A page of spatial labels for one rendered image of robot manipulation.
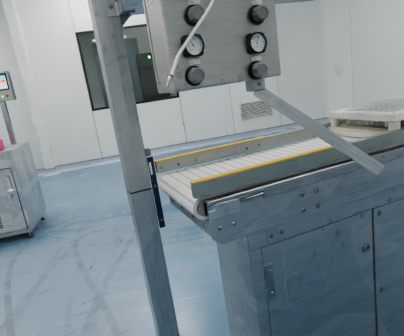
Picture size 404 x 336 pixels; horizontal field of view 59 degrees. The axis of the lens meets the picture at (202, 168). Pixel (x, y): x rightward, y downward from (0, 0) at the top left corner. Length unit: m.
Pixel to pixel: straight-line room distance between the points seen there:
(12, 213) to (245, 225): 2.71
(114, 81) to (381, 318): 1.00
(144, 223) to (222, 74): 0.49
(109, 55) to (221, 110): 5.19
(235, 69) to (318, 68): 6.07
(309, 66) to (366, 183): 5.75
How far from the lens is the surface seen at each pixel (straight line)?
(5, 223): 3.35
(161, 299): 1.10
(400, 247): 1.19
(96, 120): 5.88
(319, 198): 0.86
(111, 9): 0.94
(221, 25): 0.67
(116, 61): 0.93
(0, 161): 3.22
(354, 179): 0.92
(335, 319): 1.12
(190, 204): 0.73
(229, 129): 6.12
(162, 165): 0.95
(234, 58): 0.67
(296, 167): 0.80
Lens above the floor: 1.07
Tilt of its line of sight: 14 degrees down
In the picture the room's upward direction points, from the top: 9 degrees counter-clockwise
